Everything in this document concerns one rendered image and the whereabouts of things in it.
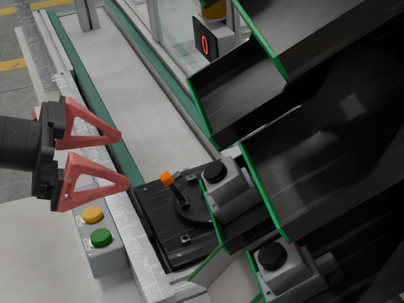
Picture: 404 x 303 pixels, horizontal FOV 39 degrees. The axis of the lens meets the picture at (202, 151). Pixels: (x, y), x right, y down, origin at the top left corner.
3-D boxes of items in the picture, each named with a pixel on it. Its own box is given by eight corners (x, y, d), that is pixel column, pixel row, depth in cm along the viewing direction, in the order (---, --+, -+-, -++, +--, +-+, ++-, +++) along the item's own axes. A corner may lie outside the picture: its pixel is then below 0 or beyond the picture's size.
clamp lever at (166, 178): (180, 206, 106) (162, 181, 102) (176, 200, 108) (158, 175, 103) (196, 195, 107) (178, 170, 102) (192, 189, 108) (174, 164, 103)
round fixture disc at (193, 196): (189, 238, 103) (187, 231, 102) (163, 193, 114) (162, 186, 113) (258, 213, 107) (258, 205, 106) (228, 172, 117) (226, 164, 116)
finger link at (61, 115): (125, 104, 71) (48, 91, 68) (131, 136, 65) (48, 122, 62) (112, 149, 74) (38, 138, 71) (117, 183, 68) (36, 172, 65)
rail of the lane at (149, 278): (157, 341, 100) (148, 301, 93) (62, 104, 167) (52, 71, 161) (187, 329, 101) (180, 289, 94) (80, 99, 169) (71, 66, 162)
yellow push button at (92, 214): (86, 229, 111) (83, 221, 109) (82, 216, 114) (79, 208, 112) (106, 222, 112) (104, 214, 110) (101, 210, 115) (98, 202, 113)
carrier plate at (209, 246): (174, 275, 99) (172, 266, 98) (134, 194, 118) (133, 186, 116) (295, 229, 105) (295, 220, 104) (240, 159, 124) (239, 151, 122)
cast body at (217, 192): (223, 226, 73) (195, 194, 69) (214, 205, 77) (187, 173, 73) (278, 191, 72) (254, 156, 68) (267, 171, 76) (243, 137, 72)
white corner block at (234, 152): (229, 177, 119) (228, 162, 117) (220, 165, 123) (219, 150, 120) (249, 171, 120) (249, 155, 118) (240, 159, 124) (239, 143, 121)
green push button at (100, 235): (94, 253, 105) (92, 245, 104) (89, 238, 108) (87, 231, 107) (115, 245, 106) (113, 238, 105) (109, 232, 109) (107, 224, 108)
